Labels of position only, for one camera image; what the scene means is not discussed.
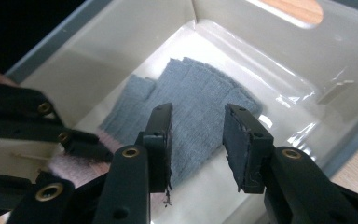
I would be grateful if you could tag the grey plastic storage bin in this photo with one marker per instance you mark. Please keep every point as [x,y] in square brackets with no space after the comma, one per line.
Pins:
[105,46]

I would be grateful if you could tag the grey knit glove pink cuff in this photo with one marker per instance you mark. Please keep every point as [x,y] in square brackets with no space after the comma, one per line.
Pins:
[192,93]

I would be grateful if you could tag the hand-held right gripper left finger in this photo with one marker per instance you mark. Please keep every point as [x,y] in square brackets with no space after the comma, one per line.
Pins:
[155,140]

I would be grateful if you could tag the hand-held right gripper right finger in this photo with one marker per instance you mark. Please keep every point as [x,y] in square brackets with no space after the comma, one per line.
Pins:
[248,146]

